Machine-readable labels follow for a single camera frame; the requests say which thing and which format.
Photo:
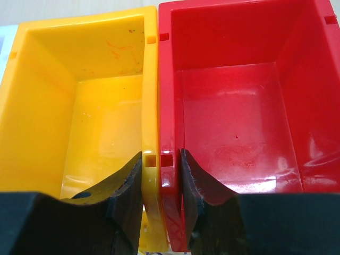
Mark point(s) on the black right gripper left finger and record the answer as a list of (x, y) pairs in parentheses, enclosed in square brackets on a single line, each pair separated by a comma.
[(103, 219)]

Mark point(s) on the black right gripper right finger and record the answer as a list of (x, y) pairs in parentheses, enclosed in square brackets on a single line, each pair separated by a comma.
[(219, 220)]

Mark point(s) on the yellow plastic bin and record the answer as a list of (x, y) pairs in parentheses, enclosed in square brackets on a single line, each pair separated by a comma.
[(78, 101)]

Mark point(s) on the red plastic bin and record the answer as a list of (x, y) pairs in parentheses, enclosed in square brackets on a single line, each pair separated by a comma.
[(251, 90)]

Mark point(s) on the white plastic bin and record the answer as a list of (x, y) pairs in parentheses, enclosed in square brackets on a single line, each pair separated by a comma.
[(7, 36)]

